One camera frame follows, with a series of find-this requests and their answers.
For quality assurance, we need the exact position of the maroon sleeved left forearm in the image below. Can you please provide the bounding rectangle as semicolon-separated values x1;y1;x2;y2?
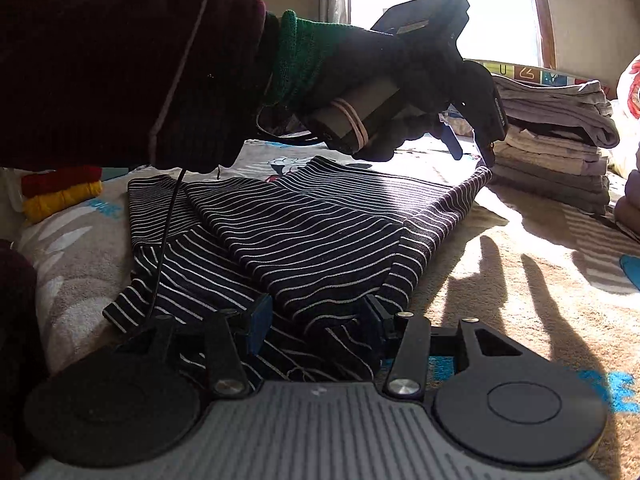
1;0;279;174

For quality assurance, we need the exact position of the left gloved hand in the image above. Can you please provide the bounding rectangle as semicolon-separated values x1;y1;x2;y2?
256;0;471;160

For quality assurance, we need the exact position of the orange white rolled quilt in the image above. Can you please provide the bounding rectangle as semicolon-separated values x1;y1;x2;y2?
612;56;639;178

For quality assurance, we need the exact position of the colourful alphabet foam mat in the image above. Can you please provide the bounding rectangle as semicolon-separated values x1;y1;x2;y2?
477;60;589;87

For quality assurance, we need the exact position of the colourful folded clothes pile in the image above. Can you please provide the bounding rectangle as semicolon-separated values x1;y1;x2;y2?
20;166;103;223

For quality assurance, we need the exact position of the floral folded blanket stack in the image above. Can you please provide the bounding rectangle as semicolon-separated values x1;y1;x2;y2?
612;141;640;237

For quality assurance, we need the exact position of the grey folded laundry stack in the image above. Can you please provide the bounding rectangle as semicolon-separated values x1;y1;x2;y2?
492;75;620;216

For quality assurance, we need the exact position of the black white striped garment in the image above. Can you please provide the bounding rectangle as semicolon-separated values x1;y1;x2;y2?
103;156;491;384

